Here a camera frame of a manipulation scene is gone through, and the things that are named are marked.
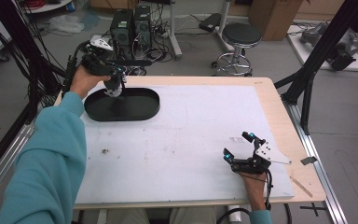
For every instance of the white round table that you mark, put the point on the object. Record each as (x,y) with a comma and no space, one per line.
(49,6)

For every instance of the thin wooden stick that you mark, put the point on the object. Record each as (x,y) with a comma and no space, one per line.
(301,187)

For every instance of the person's left leg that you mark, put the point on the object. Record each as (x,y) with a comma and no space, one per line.
(127,217)

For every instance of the black T-shaped stand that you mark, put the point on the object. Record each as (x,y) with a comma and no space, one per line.
(136,62)

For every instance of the black oval tray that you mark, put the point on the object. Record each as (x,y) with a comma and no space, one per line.
(140,107)

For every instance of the black metal frame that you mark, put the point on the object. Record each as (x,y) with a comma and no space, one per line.
(326,40)
(18,34)

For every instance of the white floor board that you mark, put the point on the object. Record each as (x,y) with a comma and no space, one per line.
(310,59)

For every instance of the black computer tower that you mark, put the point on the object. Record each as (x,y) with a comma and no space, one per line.
(143,28)
(121,29)

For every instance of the grey robot device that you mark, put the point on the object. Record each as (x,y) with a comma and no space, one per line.
(343,49)

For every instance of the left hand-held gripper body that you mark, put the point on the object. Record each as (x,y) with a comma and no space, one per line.
(96,63)

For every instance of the dark tape piece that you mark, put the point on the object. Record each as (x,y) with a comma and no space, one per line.
(308,160)

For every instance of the white cylinder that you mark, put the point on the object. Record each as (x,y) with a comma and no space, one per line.
(234,214)

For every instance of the person's left hand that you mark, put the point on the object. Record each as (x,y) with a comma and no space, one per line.
(83,82)

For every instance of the white foam mat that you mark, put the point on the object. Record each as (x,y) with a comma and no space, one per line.
(174,177)

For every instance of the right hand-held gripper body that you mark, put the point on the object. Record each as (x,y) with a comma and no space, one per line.
(250,165)

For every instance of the black round stool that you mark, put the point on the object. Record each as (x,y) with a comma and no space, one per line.
(241,34)

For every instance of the person's right leg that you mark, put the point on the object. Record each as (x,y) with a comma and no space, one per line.
(192,217)

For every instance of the flat black box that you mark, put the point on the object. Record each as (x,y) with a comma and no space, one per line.
(209,22)

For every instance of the white stand leg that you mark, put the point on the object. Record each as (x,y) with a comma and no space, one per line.
(224,21)
(173,34)

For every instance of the brown cardboard box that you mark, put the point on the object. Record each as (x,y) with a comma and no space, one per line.
(273,18)

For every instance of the person's right hand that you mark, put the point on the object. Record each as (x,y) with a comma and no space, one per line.
(255,188)

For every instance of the person's leg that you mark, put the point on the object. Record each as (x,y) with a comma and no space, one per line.
(127,217)
(192,217)

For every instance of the aluminium rail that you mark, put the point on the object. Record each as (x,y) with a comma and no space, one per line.
(3,161)
(317,174)

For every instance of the clear plastic bag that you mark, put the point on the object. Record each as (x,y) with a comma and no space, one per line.
(66,24)

